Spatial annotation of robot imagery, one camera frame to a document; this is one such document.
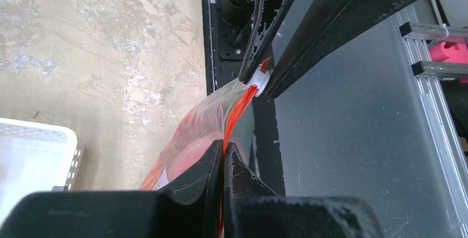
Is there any pink plastic object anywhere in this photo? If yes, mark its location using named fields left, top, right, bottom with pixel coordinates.
left=429, top=42, right=467, bottom=65

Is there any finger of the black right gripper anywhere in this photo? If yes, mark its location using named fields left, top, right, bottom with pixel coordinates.
left=264, top=0, right=417, bottom=98
left=238, top=0, right=294, bottom=83

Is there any white plastic basket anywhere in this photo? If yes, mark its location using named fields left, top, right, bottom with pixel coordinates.
left=1, top=118, right=84, bottom=221

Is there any front aluminium rail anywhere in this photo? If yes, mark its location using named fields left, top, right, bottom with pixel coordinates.
left=396, top=0, right=467, bottom=237

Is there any pink peach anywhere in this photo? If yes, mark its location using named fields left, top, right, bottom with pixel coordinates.
left=154, top=132, right=221, bottom=190

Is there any clear orange zip bag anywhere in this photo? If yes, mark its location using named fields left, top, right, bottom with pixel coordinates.
left=140, top=59, right=270, bottom=237

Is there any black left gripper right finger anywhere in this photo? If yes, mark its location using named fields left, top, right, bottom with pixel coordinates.
left=223, top=142, right=384, bottom=237

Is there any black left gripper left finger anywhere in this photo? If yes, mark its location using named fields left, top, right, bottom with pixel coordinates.
left=1, top=140, right=223, bottom=237

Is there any black base bar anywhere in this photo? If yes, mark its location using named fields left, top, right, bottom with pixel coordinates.
left=201, top=0, right=285, bottom=196

